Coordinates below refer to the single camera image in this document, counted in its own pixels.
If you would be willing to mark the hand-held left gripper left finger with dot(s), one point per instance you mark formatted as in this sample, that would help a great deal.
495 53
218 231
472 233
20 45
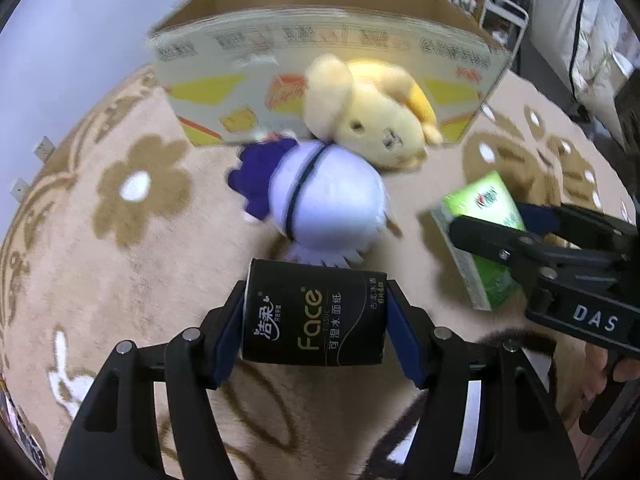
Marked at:
227 332

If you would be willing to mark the black tissue pack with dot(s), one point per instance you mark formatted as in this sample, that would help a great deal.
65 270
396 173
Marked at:
315 310

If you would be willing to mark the white wall socket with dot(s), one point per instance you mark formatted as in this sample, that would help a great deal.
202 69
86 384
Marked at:
43 148
20 190

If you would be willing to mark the person's right hand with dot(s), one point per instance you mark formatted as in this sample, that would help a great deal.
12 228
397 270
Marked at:
587 375

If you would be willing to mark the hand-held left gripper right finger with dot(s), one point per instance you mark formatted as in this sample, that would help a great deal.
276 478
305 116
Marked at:
405 342

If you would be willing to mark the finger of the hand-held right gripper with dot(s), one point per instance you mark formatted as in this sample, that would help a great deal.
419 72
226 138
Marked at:
490 240
542 217

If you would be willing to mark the white purple plush doll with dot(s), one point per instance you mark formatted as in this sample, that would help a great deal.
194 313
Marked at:
330 195

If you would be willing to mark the green tissue pack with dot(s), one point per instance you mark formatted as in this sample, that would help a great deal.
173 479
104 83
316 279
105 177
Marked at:
480 195

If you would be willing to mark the yellow plush toy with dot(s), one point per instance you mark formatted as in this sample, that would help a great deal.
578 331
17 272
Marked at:
370 115

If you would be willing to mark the white trolley cart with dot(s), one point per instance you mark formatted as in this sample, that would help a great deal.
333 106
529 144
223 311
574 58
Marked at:
505 7

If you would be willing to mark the cardboard box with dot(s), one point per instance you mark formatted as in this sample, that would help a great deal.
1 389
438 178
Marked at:
225 85

